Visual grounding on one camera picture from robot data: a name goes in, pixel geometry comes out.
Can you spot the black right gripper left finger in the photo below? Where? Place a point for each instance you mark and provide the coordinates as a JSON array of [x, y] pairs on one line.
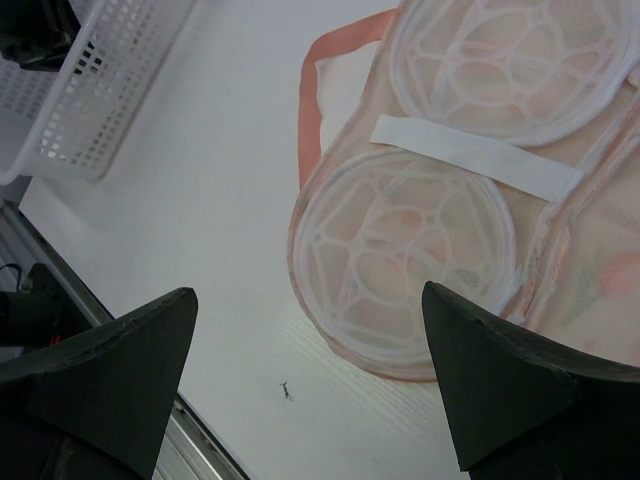
[[96, 405]]

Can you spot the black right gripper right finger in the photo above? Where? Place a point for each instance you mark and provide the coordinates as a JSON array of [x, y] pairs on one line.
[[522, 406]]

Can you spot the floral peach laundry bag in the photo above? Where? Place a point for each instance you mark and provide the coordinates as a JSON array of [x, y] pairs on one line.
[[491, 147]]

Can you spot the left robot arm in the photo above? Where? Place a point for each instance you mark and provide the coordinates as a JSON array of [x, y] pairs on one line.
[[37, 35]]

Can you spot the white plastic basket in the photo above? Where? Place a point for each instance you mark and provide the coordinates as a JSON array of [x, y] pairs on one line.
[[68, 124]]

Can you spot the aluminium front rail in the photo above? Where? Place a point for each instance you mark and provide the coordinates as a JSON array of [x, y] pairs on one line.
[[188, 450]]

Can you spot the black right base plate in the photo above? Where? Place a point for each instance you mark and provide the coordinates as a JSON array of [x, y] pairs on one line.
[[36, 311]]

